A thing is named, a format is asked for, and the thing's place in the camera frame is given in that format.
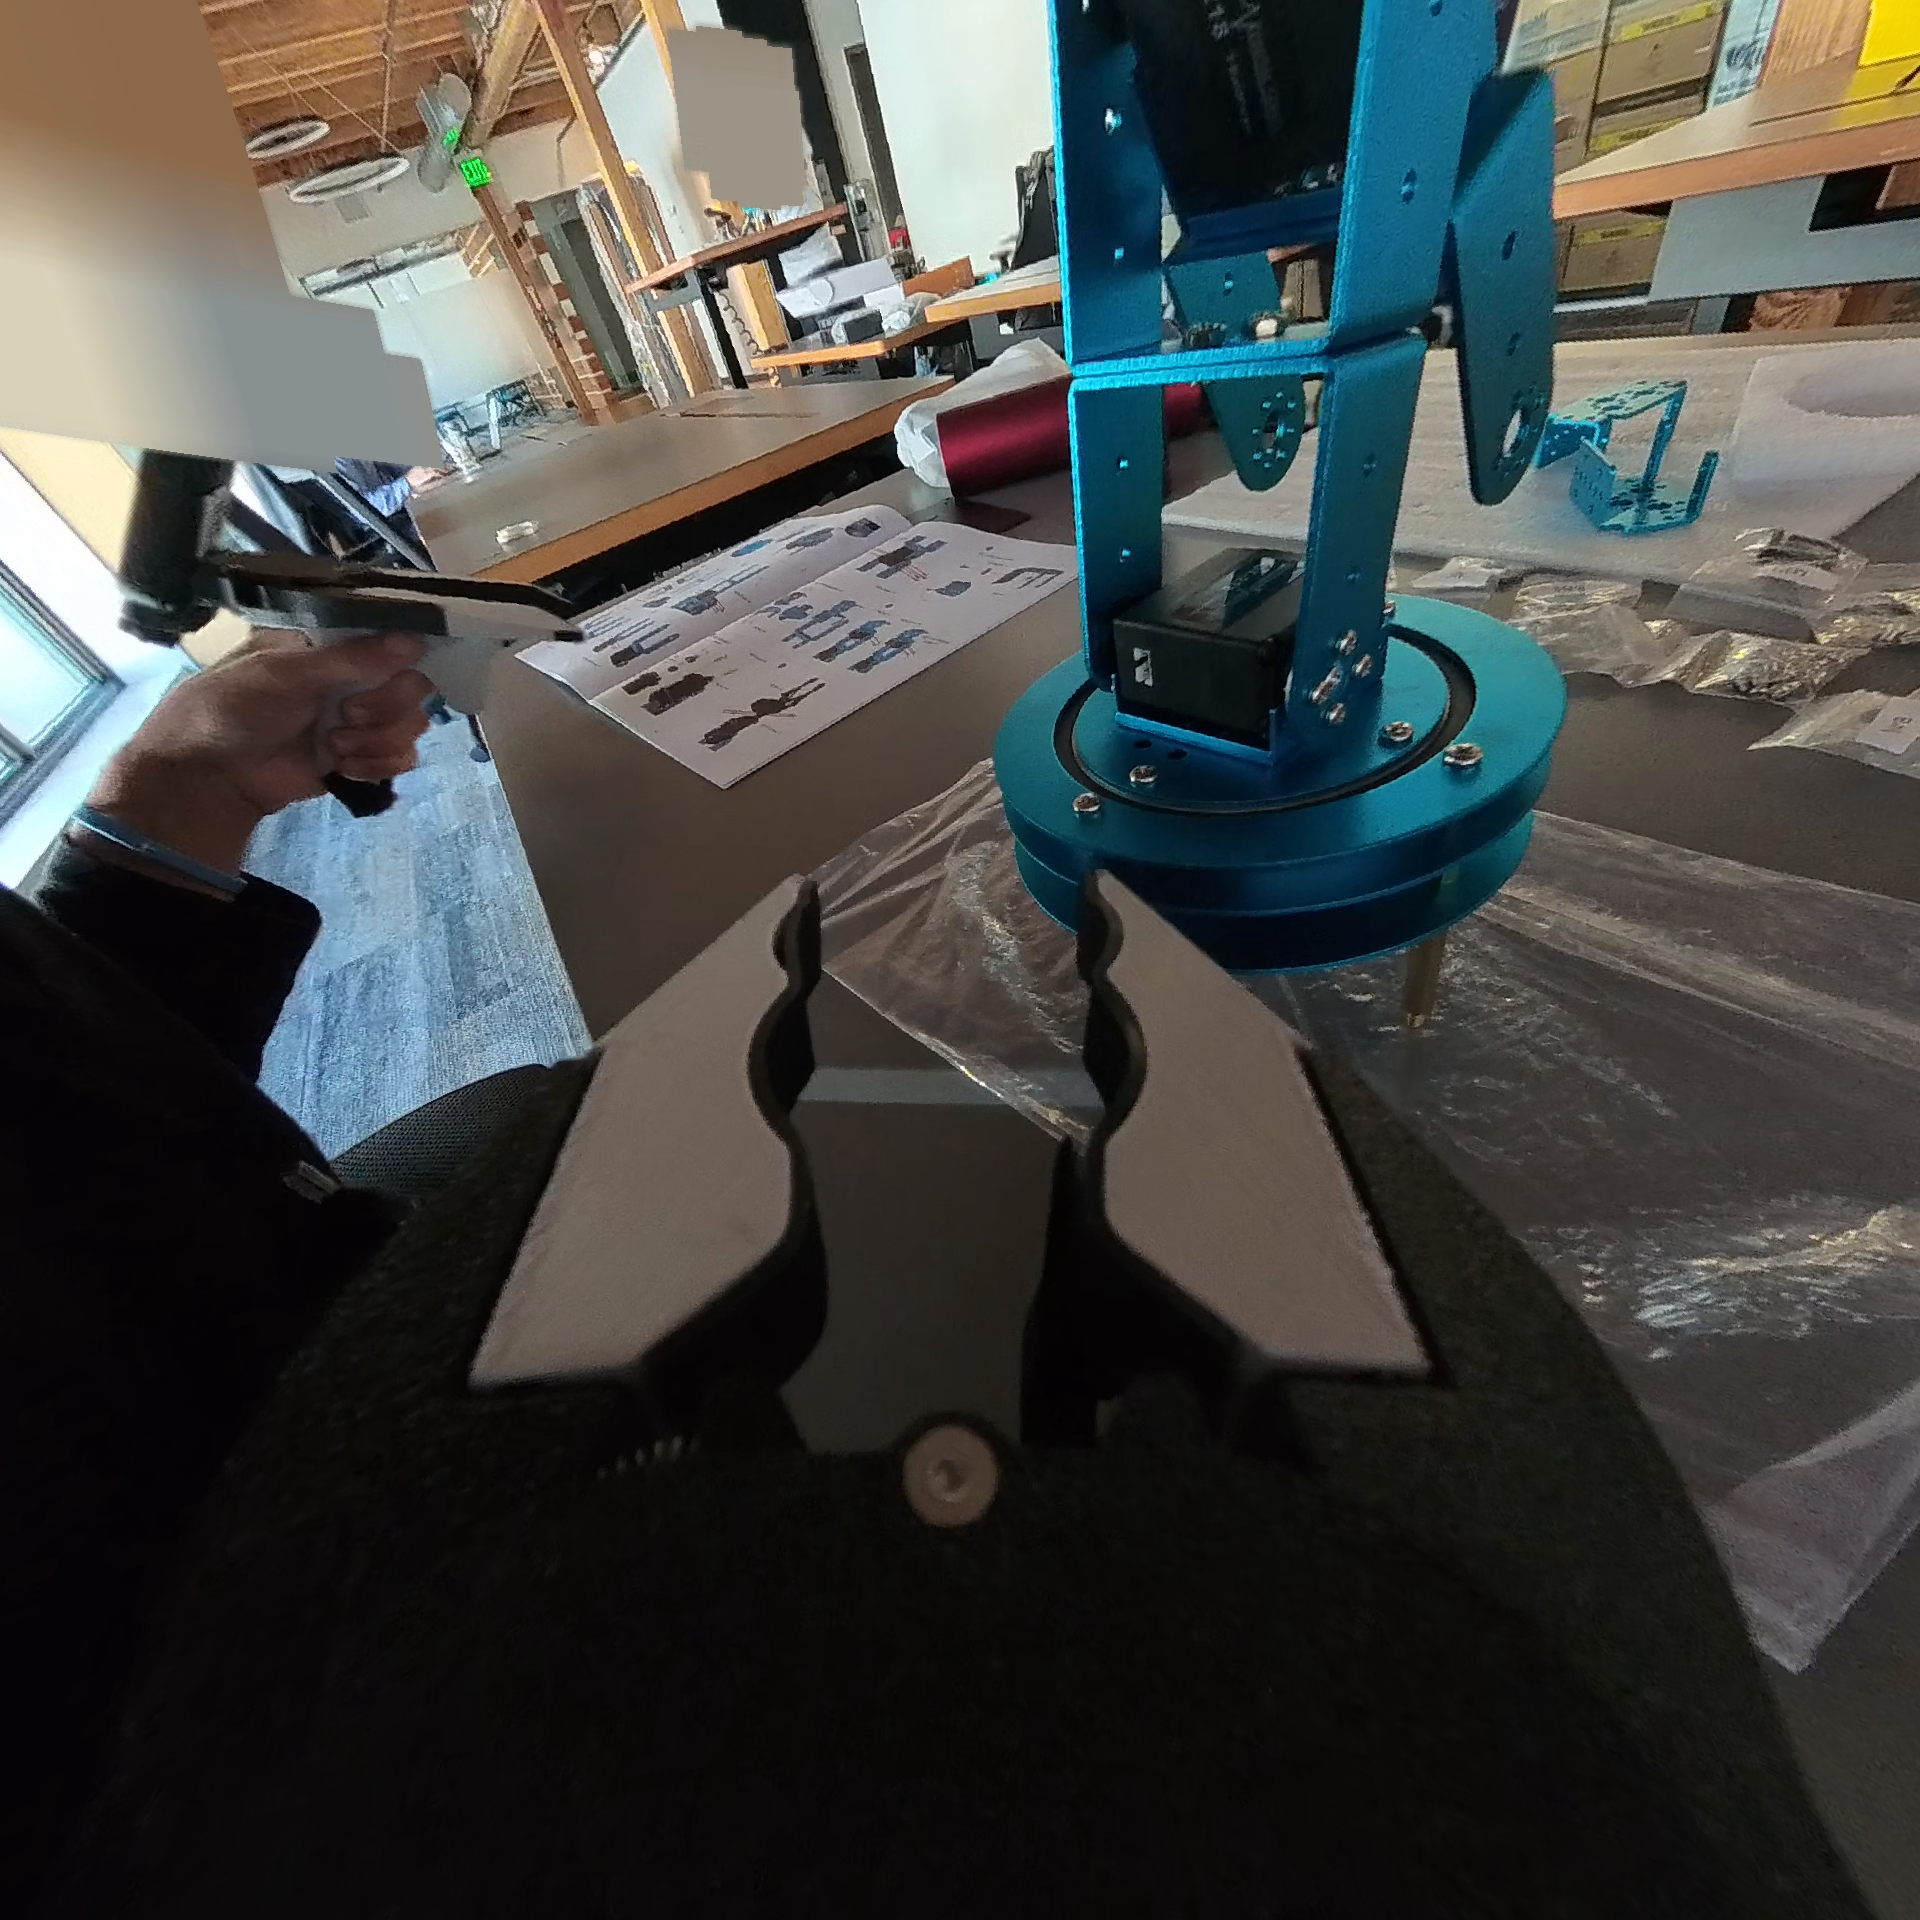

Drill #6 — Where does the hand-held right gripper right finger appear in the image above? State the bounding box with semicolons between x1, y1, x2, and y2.
1026;871;1434;1454

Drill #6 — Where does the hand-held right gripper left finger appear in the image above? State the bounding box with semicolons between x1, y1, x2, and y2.
463;873;829;1442

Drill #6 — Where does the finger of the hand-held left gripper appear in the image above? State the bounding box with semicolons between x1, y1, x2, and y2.
207;548;578;609
317;586;587;654

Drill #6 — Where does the blue toy robot arm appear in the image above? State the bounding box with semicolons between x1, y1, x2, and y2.
992;0;1568;1029

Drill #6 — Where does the person's left forearm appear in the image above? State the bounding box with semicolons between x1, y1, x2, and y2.
30;839;324;1081

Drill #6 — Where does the wooden office desk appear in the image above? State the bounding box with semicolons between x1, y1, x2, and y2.
405;373;962;579

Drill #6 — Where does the person's left hand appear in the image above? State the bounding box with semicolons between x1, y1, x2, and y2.
87;633;442;876

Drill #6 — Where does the black office chair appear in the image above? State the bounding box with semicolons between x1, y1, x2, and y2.
330;1055;590;1202

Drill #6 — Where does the blue wristband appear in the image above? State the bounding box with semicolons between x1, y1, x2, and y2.
67;805;250;903

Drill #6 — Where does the open instruction booklet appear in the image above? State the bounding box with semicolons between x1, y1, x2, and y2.
515;505;1078;788

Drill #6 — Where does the large clear plastic bag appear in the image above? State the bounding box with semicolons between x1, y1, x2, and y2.
810;756;1920;1673

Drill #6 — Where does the person's black clothed torso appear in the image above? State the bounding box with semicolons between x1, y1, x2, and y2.
0;884;600;1920

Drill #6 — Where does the red metal tube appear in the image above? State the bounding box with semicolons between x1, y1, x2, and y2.
933;381;1203;497

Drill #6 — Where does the pile of small hardware bags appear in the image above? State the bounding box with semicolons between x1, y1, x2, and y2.
1387;526;1920;774

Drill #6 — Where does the white foam sheet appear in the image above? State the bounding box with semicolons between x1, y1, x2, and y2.
1160;322;1920;579

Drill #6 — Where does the white foam block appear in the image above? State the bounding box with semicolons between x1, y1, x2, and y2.
1725;335;1920;497

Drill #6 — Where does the stack of cardboard boxes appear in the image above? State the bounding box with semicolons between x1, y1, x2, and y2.
1499;0;1920;166

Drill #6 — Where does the blue metal bracket assembly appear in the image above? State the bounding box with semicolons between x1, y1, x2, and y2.
1534;381;1722;540

